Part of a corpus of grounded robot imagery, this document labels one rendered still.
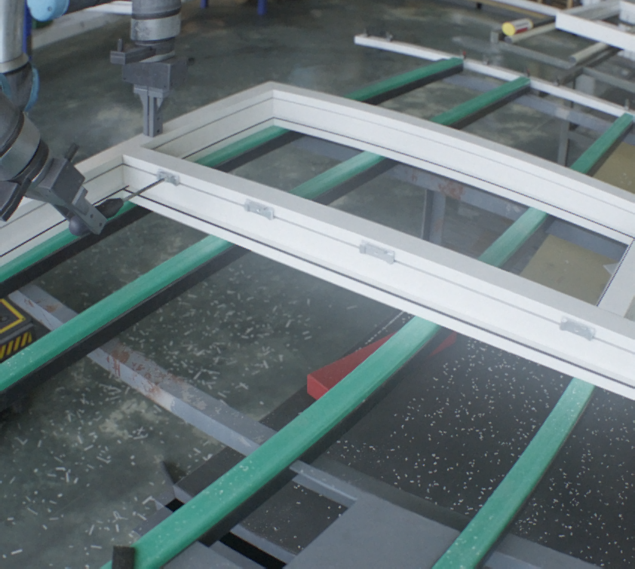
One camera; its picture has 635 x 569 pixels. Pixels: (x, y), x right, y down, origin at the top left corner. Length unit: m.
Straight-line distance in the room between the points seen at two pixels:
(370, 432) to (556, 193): 0.51
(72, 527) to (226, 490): 1.16
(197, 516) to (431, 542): 0.23
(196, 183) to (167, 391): 0.38
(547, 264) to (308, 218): 0.72
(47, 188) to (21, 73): 0.91
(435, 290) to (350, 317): 1.55
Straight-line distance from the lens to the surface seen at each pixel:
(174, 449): 2.08
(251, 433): 0.91
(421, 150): 1.47
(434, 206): 1.59
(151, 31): 1.31
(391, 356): 0.96
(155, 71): 1.33
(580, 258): 1.74
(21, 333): 2.01
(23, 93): 1.93
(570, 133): 2.65
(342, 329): 2.52
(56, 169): 1.04
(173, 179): 1.25
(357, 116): 1.52
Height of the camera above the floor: 1.44
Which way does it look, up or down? 31 degrees down
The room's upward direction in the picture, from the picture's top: 3 degrees clockwise
